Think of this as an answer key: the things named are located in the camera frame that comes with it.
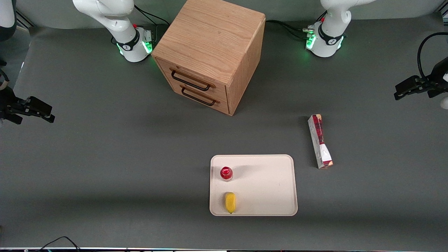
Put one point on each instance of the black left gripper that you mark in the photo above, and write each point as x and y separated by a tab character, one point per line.
435	82

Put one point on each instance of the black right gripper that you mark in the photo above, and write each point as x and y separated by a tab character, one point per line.
7	104

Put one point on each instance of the red cookie box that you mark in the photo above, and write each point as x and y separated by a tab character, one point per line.
319	140

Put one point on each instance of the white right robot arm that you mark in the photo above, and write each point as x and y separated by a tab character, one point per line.
122	24

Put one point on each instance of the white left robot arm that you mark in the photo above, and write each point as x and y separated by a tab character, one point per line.
329	42

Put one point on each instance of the beige plastic tray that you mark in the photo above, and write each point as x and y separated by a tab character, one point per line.
262	185

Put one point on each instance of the wooden two-drawer cabinet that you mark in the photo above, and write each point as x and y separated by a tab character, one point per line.
210	38

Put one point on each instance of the red capped small bottle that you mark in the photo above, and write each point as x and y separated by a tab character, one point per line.
226	173

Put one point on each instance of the yellow lemon toy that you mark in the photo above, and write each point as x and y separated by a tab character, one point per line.
230	203

